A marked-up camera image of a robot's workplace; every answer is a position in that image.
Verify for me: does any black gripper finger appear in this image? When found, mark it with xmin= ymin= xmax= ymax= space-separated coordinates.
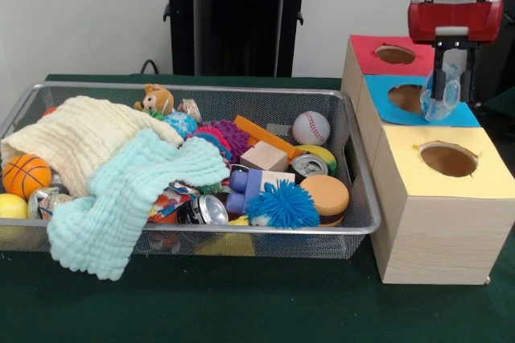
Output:
xmin=460 ymin=47 xmax=476 ymax=102
xmin=432 ymin=47 xmax=446 ymax=101

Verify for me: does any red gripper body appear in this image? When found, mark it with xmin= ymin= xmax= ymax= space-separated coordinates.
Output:
xmin=407 ymin=0 xmax=504 ymax=47

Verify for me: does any clear plastic packet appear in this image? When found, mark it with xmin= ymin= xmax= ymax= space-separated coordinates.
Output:
xmin=419 ymin=51 xmax=463 ymax=123

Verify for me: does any mint green cloth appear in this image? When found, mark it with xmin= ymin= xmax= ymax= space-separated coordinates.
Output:
xmin=47 ymin=128 xmax=231 ymax=282

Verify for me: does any wooden box with three holes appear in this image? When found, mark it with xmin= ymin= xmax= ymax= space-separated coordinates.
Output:
xmin=340 ymin=34 xmax=515 ymax=286

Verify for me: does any clear mesh bin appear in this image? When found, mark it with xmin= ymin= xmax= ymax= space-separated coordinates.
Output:
xmin=0 ymin=81 xmax=381 ymax=259

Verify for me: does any dark green table cloth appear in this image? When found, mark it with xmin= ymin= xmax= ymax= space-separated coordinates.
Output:
xmin=0 ymin=72 xmax=515 ymax=343
xmin=480 ymin=87 xmax=515 ymax=118

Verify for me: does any white toy baseball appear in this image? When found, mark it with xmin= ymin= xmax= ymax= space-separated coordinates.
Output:
xmin=291 ymin=111 xmax=331 ymax=147

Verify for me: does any toy hamburger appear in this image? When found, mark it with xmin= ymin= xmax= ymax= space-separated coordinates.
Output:
xmin=299 ymin=175 xmax=350 ymax=227

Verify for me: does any wooden cube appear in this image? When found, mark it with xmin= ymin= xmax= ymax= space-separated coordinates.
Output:
xmin=240 ymin=140 xmax=290 ymax=173

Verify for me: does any blue spiky ball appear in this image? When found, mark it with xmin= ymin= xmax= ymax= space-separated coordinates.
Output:
xmin=245 ymin=180 xmax=322 ymax=229

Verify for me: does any brown teddy bear toy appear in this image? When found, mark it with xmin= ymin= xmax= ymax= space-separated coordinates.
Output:
xmin=133 ymin=83 xmax=175 ymax=117

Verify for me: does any cream knitted cloth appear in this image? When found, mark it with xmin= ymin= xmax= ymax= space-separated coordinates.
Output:
xmin=0 ymin=95 xmax=184 ymax=199

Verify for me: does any orange toy basketball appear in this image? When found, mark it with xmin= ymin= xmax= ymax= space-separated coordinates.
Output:
xmin=2 ymin=153 xmax=52 ymax=201

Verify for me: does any yellow ball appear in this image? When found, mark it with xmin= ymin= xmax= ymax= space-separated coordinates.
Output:
xmin=0 ymin=192 xmax=29 ymax=239

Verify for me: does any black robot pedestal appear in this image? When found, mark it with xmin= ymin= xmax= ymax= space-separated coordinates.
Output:
xmin=154 ymin=0 xmax=325 ymax=78

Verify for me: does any black cable loop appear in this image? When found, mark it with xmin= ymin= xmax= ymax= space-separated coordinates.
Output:
xmin=139 ymin=59 xmax=161 ymax=76

